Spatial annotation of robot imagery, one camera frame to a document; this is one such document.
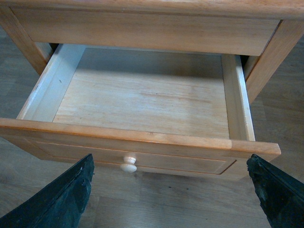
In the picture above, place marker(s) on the wooden drawer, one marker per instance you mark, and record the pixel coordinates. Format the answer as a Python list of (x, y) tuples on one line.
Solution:
[(141, 110)]

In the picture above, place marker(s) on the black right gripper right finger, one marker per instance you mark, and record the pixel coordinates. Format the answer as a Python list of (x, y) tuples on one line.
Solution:
[(281, 196)]

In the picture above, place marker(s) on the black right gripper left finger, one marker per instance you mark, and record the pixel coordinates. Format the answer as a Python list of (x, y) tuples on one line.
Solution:
[(60, 204)]

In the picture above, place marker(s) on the wooden nightstand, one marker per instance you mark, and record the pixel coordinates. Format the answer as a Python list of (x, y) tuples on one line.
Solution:
[(264, 30)]

